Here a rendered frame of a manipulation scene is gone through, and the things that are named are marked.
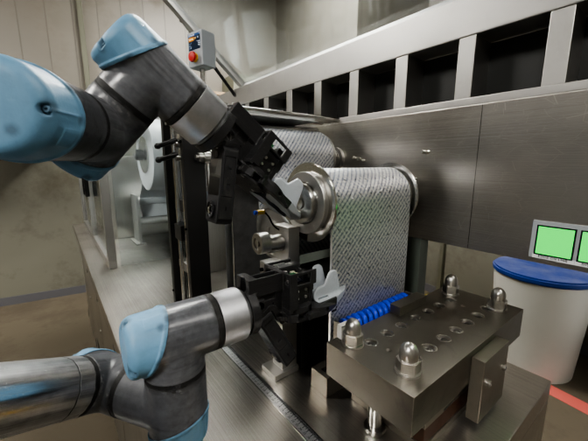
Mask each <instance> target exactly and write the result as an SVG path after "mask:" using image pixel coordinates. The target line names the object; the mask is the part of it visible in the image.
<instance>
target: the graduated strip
mask: <svg viewBox="0 0 588 441"><path fill-rule="evenodd" d="M222 350H223V352H224V353H225V354H226V355H227V356H228V357H229V358H230V359H231V360H232V361H233V362H234V364H235V365H236V366H237V367H238V368H239V369H240V370H241V371H242V372H243V373H244V374H245V375H246V376H247V377H248V378H249V379H250V380H251V381H252V382H253V383H254V385H255V386H256V387H257V388H258V389H259V390H260V391H261V392H262V393H263V394H264V396H265V397H266V398H267V399H268V400H269V401H270V402H271V403H272V404H273V405H274V406H275V408H276V409H277V410H278V411H279V412H280V413H281V414H282V415H283V416H284V418H285V419H286V420H287V421H288V422H289V423H290V424H291V425H292V426H293V427H294V428H295V430H296V431H297V432H298V433H299V434H300V435H301V436H302V437H303V438H304V439H305V441H324V440H323V439H322V438H321V437H320V436H319V435H318V434H317V433H316V432H315V431H314V430H313V429H312V428H311V427H310V426H309V425H308V424H307V423H306V422H305V421H304V420H303V419H302V418H301V417H300V415H299V414H298V413H297V412H296V411H295V410H294V409H293V408H292V407H291V406H290V405H289V404H288V403H287V402H286V401H285V400H284V399H283V398H282V397H281V396H280V395H279V394H278V393H277V392H276V391H275V390H274V389H273V388H272V387H271V386H270V385H269V384H268V383H267V382H266V381H265V380H264V379H263V378H262V377H261V376H260V375H259V374H258V373H257V372H256V371H255V370H254V369H253V368H252V367H251V366H250V365H249V364H248V363H247V362H246V361H245V360H244V359H243V358H242V357H241V356H240V355H239V354H238V353H237V352H236V351H235V350H234V349H233V348H232V347H231V346H230V345H229V346H225V347H223V348H222Z"/></svg>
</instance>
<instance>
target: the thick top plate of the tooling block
mask: <svg viewBox="0 0 588 441"><path fill-rule="evenodd" d="M442 289H443V287H441V288H439V289H437V290H434V291H433V292H431V293H429V294H427V295H426V304H423V305H421V306H419V307H417V308H416V309H414V310H412V311H409V312H407V313H405V314H403V315H402V316H398V315H396V314H394V313H392V312H389V313H386V314H384V315H382V316H380V317H379V318H376V319H374V320H372V321H370V322H367V323H366V324H364V325H362V326H361V331H362V333H363V342H364V347H363V348H362V349H359V350H350V349H347V348H345V347H343V346H342V344H341V341H342V339H339V338H335V339H331V340H329V341H327V349H326V374H327V375H329V376H330V377H332V378H333V379H334V380H335V381H336V382H338V383H339V384H340V385H341V386H343V387H344V388H345V389H347V390H348V391H350V392H351V393H352V394H354V395H355V396H357V397H358V398H359V399H360V400H362V401H363V402H364V403H365V404H366V405H368V406H369V407H370V408H372V409H373V410H374V411H376V412H377V413H378V414H380V415H381V416H382V417H384V418H385V419H387V420H388V421H389V422H391V423H392V424H393V425H394V426H395V427H396V428H398V429H399V430H400V431H402V432H403V433H405V434H406V435H407V436H409V437H410V438H412V437H413V436H414V435H415V434H416V433H417V432H419V431H420V430H421V429H422V428H423V427H424V426H425V425H426V424H427V423H428V422H429V421H430V420H431V419H432V418H433V417H434V416H435V415H436V414H437V413H438V412H439V411H440V410H441V409H442V408H443V407H444V406H445V405H446V404H447V403H449V402H450V401H451V400H452V399H453V398H454V397H455V396H456V395H457V394H458V393H459V392H460V391H461V390H462V389H464V388H465V387H466V386H467V385H468V384H469V380H470V372H471V364H472V357H473V356H474V355H475V354H476V353H477V352H478V351H479V350H480V349H482V348H483V347H484V346H485V345H487V344H488V343H489V342H490V341H491V340H493V339H494V338H495V337H496V336H498V337H501V338H503V339H505V340H509V345H511V344H512V343H513V342H514V341H515V340H516V339H517V338H518V337H519V336H520V332H521V326H522V314H523V309H522V308H518V307H515V306H512V305H510V304H508V305H507V312H497V311H492V310H489V309H488V308H487V302H488V298H487V297H482V296H479V295H476V294H473V293H470V292H467V291H464V290H459V291H458V293H459V296H457V297H451V296H446V295H445V294H443V293H442ZM406 341H410V342H413V343H414V344H415V345H416V346H417V348H418V351H419V359H420V361H421V372H422V374H421V377H420V378H419V379H416V380H407V379H404V378H402V377H401V376H399V375H398V374H397V373H396V372H395V370H394V368H395V364H396V356H397V355H398V354H399V348H400V346H401V344H402V343H403V342H406Z"/></svg>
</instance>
